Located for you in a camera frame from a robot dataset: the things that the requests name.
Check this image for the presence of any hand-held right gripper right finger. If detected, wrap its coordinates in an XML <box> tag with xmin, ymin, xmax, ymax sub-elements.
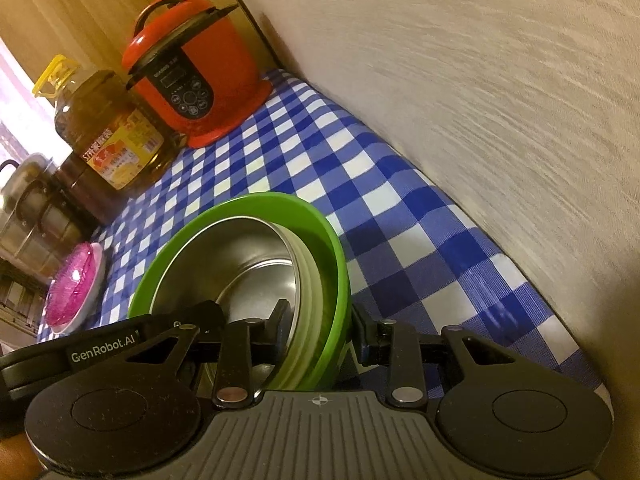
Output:
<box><xmin>351</xmin><ymin>304</ymin><xmax>523</xmax><ymax>407</ymax></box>

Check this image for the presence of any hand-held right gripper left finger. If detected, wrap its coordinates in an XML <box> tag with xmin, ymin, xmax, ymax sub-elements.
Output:
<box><xmin>122</xmin><ymin>300</ymin><xmax>292</xmax><ymax>407</ymax></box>

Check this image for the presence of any green bowl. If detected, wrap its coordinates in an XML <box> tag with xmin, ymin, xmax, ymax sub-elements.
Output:
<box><xmin>127</xmin><ymin>191</ymin><xmax>351</xmax><ymax>391</ymax></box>

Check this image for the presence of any steel-lined cream bowl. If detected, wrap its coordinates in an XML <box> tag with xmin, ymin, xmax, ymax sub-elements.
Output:
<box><xmin>150</xmin><ymin>215</ymin><xmax>328</xmax><ymax>391</ymax></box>

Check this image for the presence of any purple transparent plastic plate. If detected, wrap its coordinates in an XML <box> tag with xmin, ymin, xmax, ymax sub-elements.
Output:
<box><xmin>45</xmin><ymin>242</ymin><xmax>98</xmax><ymax>326</ymax></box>

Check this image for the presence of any pink round container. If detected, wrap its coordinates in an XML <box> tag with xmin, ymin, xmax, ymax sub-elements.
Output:
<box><xmin>50</xmin><ymin>242</ymin><xmax>107</xmax><ymax>333</ymax></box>

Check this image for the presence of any blue white checkered tablecloth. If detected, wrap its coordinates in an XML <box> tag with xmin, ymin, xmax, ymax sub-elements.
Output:
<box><xmin>37</xmin><ymin>67</ymin><xmax>613</xmax><ymax>411</ymax></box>

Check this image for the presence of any dark seasoning jar rack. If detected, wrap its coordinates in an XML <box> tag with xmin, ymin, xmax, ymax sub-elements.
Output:
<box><xmin>20</xmin><ymin>170</ymin><xmax>126</xmax><ymax>271</ymax></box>

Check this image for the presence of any steel pot with lid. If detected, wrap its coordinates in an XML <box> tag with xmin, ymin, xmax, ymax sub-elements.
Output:
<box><xmin>0</xmin><ymin>154</ymin><xmax>53</xmax><ymax>261</ymax></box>

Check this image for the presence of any cooking oil bottle yellow label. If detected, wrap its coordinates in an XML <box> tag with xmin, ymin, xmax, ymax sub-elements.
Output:
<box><xmin>31</xmin><ymin>55</ymin><xmax>183</xmax><ymax>192</ymax></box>

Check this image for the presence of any red electric pressure cooker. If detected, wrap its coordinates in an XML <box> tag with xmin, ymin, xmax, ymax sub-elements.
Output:
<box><xmin>121</xmin><ymin>0</ymin><xmax>273</xmax><ymax>149</ymax></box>

